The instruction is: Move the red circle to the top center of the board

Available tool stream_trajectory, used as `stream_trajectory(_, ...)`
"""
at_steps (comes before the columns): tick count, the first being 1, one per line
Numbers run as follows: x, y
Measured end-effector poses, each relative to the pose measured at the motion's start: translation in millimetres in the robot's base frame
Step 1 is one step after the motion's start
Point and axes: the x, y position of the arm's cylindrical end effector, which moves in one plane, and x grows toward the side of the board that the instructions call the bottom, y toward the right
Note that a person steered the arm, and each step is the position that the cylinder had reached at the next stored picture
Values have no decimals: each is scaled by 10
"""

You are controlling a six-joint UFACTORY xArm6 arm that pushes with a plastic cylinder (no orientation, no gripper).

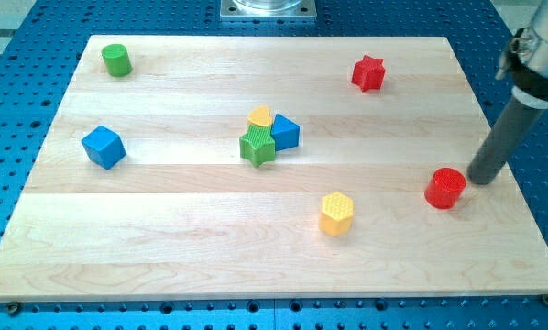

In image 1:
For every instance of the red cylinder block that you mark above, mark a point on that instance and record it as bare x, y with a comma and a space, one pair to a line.
445, 188

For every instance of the green star block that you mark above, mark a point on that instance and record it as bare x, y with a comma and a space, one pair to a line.
257, 145

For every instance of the yellow heart block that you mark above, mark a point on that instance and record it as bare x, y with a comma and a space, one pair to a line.
260, 117

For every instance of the blue cube block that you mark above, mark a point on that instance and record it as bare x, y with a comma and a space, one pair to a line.
104, 147

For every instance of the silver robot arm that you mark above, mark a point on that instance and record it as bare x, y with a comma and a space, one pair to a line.
525, 59

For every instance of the green cylinder block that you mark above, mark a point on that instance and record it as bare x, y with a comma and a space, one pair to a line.
116, 60

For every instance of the red star block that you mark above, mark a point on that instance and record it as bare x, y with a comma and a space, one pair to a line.
368, 73

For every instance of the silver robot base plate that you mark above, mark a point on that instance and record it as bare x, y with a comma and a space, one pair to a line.
267, 10

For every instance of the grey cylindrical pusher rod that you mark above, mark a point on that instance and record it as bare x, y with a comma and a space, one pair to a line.
508, 132

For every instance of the light wooden board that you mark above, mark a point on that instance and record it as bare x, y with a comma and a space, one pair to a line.
182, 216

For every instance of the yellow hexagon block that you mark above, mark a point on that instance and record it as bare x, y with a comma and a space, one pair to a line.
337, 213

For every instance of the blue triangle block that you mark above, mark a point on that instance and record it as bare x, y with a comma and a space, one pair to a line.
285, 133

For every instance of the board corner screw left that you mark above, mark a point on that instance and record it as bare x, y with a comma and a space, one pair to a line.
13, 308

